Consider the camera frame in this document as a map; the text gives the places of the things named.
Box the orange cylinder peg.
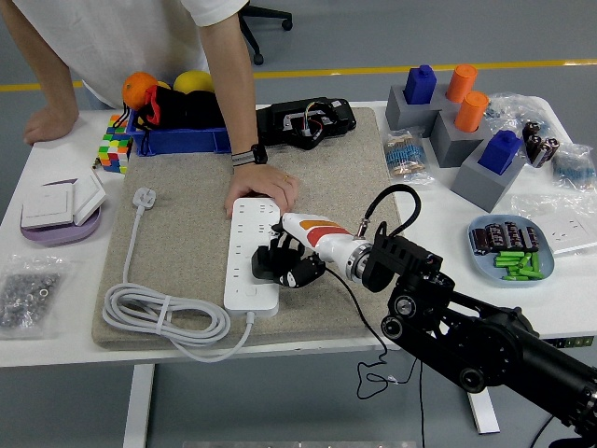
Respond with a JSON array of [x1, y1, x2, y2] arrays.
[[445, 63, 479, 104], [453, 91, 490, 133]]

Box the light blue plate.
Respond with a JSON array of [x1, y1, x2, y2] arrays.
[[468, 213, 557, 287]]

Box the person's wrist watch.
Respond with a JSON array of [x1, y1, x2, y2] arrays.
[[230, 143, 270, 168]]

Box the black red drawstring bag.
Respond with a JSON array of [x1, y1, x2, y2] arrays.
[[121, 85, 228, 158]]

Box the black cylindrical capacitor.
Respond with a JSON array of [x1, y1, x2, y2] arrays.
[[486, 223, 507, 251], [503, 221, 523, 248], [471, 227, 491, 257], [521, 226, 541, 253]]

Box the clear bag of metal nuts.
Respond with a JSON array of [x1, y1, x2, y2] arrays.
[[0, 254, 74, 340]]

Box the bag of taped resistors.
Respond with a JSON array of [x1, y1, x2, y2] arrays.
[[382, 129, 437, 187]]

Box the orange fruit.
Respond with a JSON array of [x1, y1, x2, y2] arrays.
[[121, 71, 160, 111]]

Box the white table leg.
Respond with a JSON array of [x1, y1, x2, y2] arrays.
[[467, 389, 501, 435], [122, 363, 156, 448]]

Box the bag of black capacitors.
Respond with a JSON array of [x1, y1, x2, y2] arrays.
[[521, 119, 562, 170]]

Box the person's right hand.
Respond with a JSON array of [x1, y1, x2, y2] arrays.
[[22, 105, 79, 146]]

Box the blue plastic bin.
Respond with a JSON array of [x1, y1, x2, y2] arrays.
[[126, 81, 233, 157]]

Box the white power strip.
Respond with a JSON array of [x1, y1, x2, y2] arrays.
[[223, 198, 282, 318]]

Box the grey-brown mat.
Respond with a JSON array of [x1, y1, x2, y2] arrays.
[[91, 106, 423, 351]]

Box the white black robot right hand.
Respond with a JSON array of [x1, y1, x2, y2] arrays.
[[270, 212, 369, 288]]

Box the black plug adapter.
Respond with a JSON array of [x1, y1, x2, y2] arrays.
[[250, 242, 307, 284]]

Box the yellow fruit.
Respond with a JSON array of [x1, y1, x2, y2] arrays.
[[173, 69, 215, 94]]

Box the white wall switch panel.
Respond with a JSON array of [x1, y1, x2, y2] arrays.
[[21, 182, 76, 230], [72, 168, 108, 228]]

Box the blue square peg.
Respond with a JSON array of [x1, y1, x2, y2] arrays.
[[402, 64, 438, 105], [478, 130, 523, 176]]

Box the black open electronic device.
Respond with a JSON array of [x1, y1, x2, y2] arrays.
[[255, 96, 358, 150]]

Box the thin black plug cord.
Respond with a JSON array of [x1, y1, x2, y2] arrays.
[[324, 266, 426, 448]]

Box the purple tray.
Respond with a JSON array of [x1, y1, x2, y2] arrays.
[[20, 176, 103, 247]]

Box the person's torso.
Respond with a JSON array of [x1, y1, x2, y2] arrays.
[[11, 0, 251, 111]]

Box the colourful puzzle cube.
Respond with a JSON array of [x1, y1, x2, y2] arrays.
[[97, 114, 134, 175]]

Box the bagged white wall socket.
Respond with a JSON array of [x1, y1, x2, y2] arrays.
[[510, 191, 597, 257]]

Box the black office chair base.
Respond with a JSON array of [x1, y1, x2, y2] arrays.
[[238, 5, 294, 65]]

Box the person's left hand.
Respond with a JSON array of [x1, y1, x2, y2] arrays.
[[224, 162, 299, 220]]

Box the white power strip cord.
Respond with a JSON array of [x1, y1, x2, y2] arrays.
[[102, 187, 257, 363]]

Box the grey socket block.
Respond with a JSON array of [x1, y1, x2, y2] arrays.
[[450, 147, 530, 214], [428, 110, 493, 168], [384, 85, 451, 138]]

